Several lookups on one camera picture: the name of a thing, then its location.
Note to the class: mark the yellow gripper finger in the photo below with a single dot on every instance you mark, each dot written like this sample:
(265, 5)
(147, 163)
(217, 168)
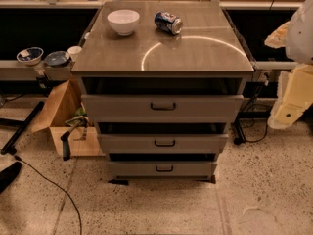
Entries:
(294, 96)

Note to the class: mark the grey drawer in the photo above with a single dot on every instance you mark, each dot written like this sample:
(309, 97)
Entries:
(162, 143)
(161, 108)
(162, 169)

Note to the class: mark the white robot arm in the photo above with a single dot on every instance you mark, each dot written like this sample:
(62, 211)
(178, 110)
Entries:
(296, 35)

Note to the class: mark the grey drawer cabinet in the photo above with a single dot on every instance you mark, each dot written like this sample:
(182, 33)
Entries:
(204, 59)

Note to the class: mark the grey bottom drawer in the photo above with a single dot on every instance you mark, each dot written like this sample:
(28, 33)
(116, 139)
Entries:
(162, 169)

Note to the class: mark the grey top drawer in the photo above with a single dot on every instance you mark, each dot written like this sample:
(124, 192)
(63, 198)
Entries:
(161, 108)

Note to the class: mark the blue soda can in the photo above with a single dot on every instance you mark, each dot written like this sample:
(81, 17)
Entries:
(168, 22)

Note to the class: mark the white paper cup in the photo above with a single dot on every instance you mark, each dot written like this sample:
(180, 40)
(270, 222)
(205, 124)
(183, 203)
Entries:
(74, 52)

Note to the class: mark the cardboard box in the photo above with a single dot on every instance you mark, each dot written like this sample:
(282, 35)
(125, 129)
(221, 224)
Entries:
(61, 105)

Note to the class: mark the black metal bar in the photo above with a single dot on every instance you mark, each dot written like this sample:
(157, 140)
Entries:
(20, 126)

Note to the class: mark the blue white bowl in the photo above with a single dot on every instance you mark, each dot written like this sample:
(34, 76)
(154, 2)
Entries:
(30, 56)

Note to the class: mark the black handled tool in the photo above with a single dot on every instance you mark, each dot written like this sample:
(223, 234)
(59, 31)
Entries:
(64, 139)

